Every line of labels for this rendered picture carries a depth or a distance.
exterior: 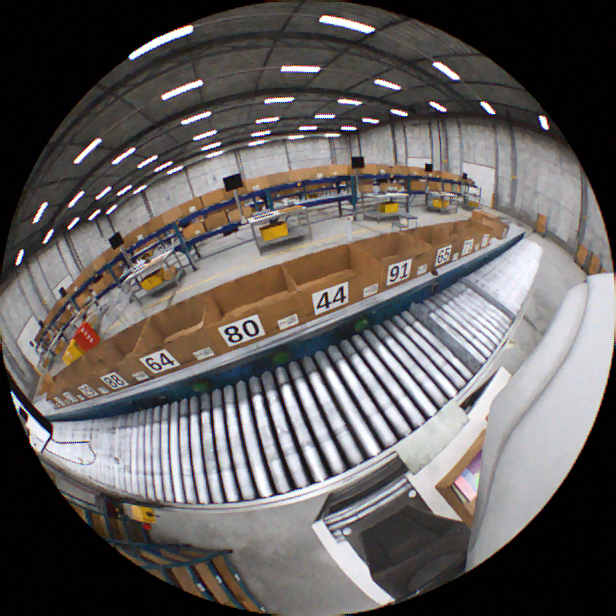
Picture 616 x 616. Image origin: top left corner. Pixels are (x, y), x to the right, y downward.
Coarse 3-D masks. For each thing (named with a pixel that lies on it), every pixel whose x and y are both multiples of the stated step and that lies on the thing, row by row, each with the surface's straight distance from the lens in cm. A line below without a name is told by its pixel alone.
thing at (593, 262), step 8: (344, 184) 1522; (320, 192) 1422; (328, 192) 1440; (280, 200) 1332; (288, 200) 1388; (200, 216) 1304; (536, 216) 1372; (544, 216) 1361; (536, 224) 1358; (544, 224) 1367; (168, 232) 1446; (544, 232) 1429; (152, 240) 1464; (144, 248) 1541; (160, 248) 1436; (584, 248) 1379; (584, 256) 1379; (592, 256) 1407; (584, 264) 1394; (592, 264) 1415; (592, 272) 1415; (600, 272) 1462
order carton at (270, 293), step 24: (216, 288) 94; (240, 288) 94; (264, 288) 95; (288, 288) 93; (216, 312) 93; (240, 312) 66; (264, 312) 67; (288, 312) 70; (216, 336) 73; (264, 336) 75
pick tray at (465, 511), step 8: (480, 440) 78; (472, 448) 78; (480, 448) 72; (464, 456) 78; (472, 456) 71; (456, 464) 77; (464, 464) 71; (448, 472) 76; (456, 472) 70; (440, 480) 75; (448, 480) 70; (440, 488) 71; (448, 488) 66; (448, 496) 71; (456, 496) 68; (456, 504) 72; (464, 504) 81; (472, 504) 84; (456, 512) 80; (464, 512) 74; (472, 512) 85; (464, 520) 82; (472, 520) 77
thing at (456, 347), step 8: (416, 312) 102; (424, 312) 97; (424, 320) 100; (432, 320) 96; (432, 328) 98; (440, 328) 95; (440, 336) 97; (448, 336) 94; (448, 344) 96; (456, 344) 93; (456, 352) 95; (464, 352) 92; (464, 360) 95; (472, 360) 92; (472, 368) 94
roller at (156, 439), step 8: (160, 408) 113; (160, 416) 111; (160, 424) 110; (160, 432) 109; (152, 440) 109; (160, 440) 107; (152, 448) 107; (160, 448) 106; (152, 456) 107; (160, 456) 105; (160, 464) 104; (160, 472) 104; (160, 480) 103; (160, 488) 103; (160, 496) 103
